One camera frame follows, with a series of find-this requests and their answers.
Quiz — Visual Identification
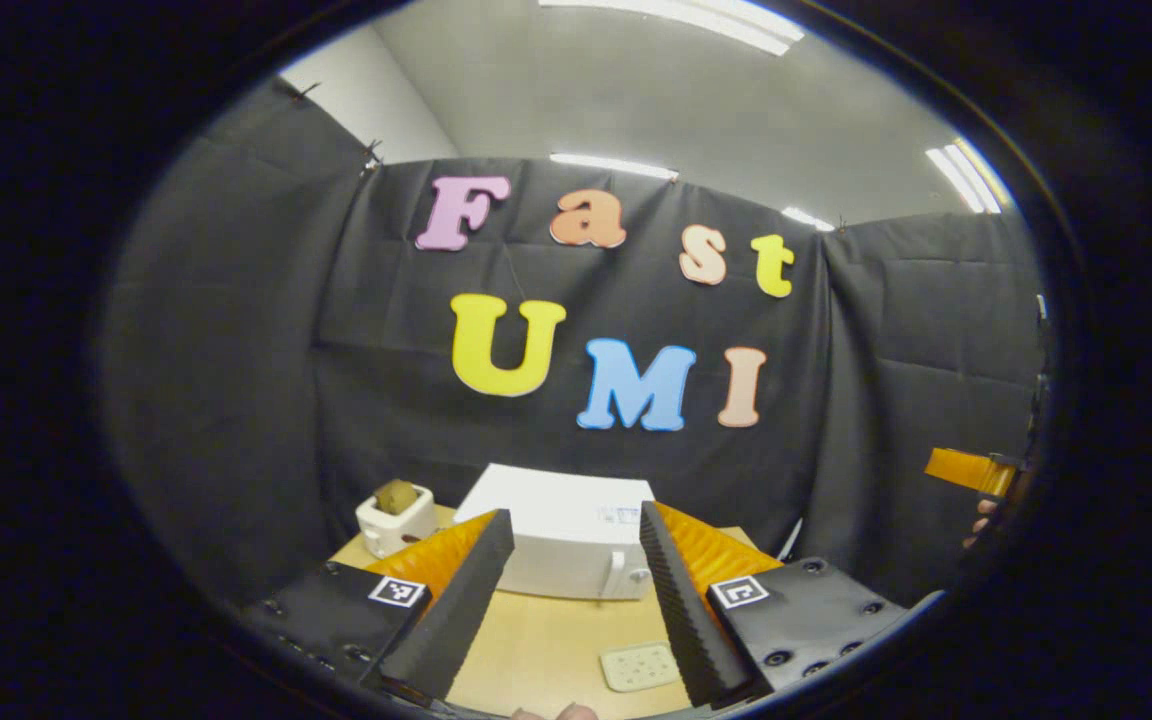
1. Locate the brown bread slice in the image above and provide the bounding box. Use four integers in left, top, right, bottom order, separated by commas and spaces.
374, 479, 419, 516

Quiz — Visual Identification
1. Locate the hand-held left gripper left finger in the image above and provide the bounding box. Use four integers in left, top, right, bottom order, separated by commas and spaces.
244, 508, 517, 706

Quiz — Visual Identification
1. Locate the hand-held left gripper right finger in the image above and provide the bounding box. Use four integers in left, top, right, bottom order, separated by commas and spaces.
638, 500, 909, 709

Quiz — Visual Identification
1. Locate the white toaster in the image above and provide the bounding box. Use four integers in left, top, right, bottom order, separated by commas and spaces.
355, 482, 438, 559

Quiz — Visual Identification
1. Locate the white microwave oven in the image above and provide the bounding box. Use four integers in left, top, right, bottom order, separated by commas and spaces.
453, 463, 657, 602

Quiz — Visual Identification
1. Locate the black backdrop cloth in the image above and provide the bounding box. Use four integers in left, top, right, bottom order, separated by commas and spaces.
101, 75, 1047, 606

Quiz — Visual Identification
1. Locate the white perforated tray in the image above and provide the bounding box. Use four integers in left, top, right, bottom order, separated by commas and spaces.
600, 641, 682, 694

